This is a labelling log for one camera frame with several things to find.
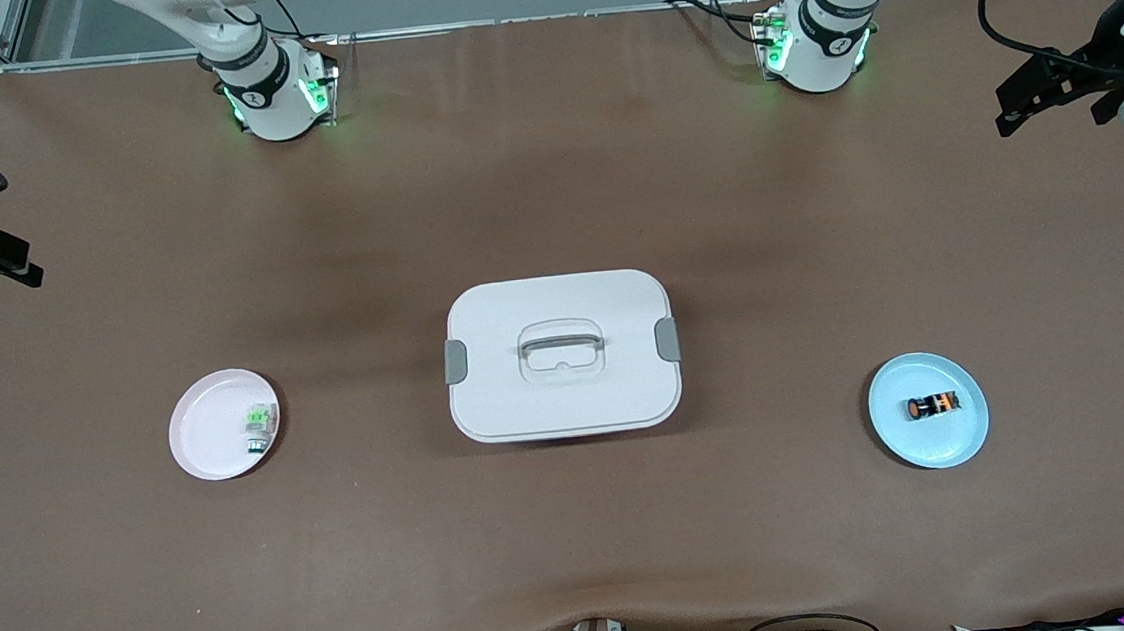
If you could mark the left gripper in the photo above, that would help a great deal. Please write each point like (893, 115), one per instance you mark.
(1091, 70)

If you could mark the orange and black push-button switch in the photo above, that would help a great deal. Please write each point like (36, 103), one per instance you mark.
(933, 407)

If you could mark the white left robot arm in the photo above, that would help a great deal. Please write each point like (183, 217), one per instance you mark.
(817, 55)

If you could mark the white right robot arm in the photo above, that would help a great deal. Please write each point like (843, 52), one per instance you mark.
(269, 98)

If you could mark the pink round plate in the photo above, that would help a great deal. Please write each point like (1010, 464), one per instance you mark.
(205, 434)

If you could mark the light blue round plate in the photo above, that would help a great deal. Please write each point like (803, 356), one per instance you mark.
(923, 446)

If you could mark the white lidded storage box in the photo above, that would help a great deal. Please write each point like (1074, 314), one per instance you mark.
(568, 395)

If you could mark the long thin aluminium rail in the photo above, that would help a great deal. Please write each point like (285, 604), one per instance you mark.
(499, 22)

